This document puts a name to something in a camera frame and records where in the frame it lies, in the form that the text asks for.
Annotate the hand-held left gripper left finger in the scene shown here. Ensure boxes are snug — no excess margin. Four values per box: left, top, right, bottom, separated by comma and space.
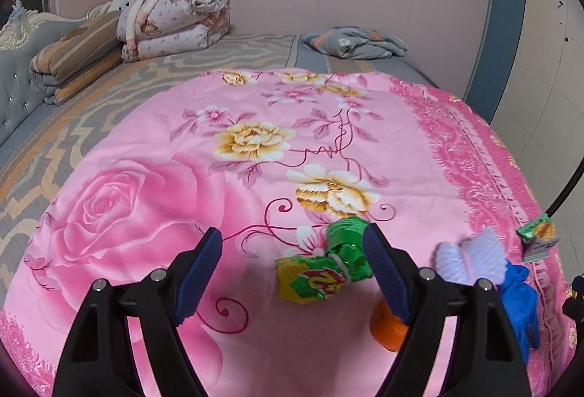
52, 226, 224, 397

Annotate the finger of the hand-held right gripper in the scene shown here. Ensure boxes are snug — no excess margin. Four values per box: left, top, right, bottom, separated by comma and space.
562, 271, 584, 325

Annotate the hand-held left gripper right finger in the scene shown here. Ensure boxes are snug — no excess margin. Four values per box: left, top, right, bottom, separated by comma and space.
362, 223, 532, 397

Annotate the orange plastic wrapper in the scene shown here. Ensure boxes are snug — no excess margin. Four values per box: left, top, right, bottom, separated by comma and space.
369, 297, 411, 353

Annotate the blue plastic bag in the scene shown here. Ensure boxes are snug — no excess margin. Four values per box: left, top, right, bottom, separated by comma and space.
495, 262, 543, 367

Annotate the green yellow snack wrapper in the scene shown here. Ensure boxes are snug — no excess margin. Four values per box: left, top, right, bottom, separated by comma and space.
274, 217, 376, 304

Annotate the small green grey carton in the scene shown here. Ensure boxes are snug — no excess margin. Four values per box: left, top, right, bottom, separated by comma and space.
517, 216, 562, 264

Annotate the light blue foam net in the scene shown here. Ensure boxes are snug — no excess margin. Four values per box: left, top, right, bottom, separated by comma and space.
433, 227, 510, 287

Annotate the pink floral bed sheet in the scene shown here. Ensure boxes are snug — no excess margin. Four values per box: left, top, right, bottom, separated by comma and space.
0, 68, 578, 397

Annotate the folded grey blanket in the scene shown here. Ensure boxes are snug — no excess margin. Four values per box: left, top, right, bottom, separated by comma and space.
301, 27, 408, 60

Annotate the folded striped quilt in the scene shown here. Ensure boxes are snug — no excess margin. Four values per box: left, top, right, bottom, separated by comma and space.
30, 11, 126, 107

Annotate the folded floral quilt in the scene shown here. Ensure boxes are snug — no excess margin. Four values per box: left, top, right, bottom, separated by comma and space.
115, 0, 231, 62

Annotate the white and blue wardrobe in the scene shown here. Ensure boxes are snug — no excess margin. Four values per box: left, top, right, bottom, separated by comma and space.
461, 0, 584, 217

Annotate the grey tufted bed headboard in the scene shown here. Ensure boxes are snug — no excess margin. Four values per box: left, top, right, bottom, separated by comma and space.
0, 0, 115, 147

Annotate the white plush toy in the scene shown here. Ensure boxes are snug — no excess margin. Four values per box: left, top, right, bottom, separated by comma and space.
87, 0, 147, 19

